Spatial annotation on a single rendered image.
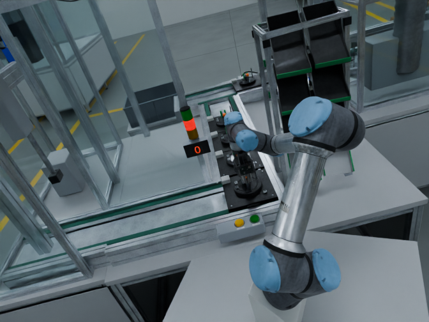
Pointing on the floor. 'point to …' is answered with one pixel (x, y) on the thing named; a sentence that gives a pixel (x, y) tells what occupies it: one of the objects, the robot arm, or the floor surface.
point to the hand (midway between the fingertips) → (246, 180)
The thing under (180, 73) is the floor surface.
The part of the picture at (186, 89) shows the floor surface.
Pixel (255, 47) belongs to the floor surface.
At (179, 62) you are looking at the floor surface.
